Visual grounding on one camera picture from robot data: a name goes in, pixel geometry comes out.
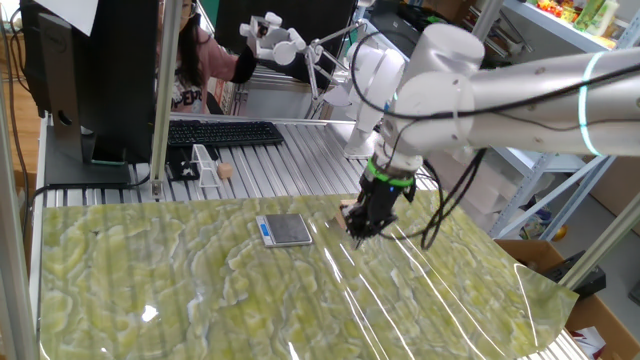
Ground white metal shelf rack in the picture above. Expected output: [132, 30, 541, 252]
[487, 0, 640, 241]

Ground black Dell monitor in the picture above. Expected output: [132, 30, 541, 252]
[18, 0, 161, 189]

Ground silver digital pocket scale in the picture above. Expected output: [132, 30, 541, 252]
[255, 213, 314, 249]

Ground black monitor cable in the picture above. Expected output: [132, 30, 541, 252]
[22, 172, 152, 239]

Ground green wrist adapter ring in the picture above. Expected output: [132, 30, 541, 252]
[366, 158, 416, 189]

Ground black equipment case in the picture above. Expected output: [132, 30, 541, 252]
[367, 0, 476, 34]

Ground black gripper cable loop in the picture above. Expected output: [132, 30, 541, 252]
[379, 147, 489, 251]

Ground red white packet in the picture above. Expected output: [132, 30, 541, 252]
[569, 325, 609, 360]

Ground black electronic box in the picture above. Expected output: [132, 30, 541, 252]
[542, 249, 608, 297]

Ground green drink carton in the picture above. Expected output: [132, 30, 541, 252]
[573, 0, 607, 34]

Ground colourful plastic bag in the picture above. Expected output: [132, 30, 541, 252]
[518, 205, 554, 241]

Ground small white paper note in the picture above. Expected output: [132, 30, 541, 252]
[33, 0, 100, 37]

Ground aluminium frame post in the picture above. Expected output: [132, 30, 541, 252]
[558, 192, 640, 292]
[148, 0, 184, 200]
[0, 84, 40, 360]

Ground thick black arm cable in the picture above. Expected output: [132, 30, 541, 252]
[349, 30, 640, 124]

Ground white haptic handle device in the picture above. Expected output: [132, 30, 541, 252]
[238, 11, 369, 119]

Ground black keyboard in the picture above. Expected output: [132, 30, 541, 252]
[167, 119, 286, 148]

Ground pale green bottle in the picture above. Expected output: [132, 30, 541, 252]
[588, 0, 621, 38]

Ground white foam blocks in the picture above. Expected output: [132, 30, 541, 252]
[427, 149, 524, 232]

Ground green marble pattern mat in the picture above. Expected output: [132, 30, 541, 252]
[38, 189, 580, 360]

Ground brown cardboard box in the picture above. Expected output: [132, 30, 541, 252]
[494, 238, 640, 360]

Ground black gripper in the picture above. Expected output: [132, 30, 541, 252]
[343, 174, 416, 250]

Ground person in pink top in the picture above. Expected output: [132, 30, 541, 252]
[158, 0, 259, 115]

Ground wooden cube block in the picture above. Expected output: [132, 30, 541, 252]
[335, 198, 358, 230]

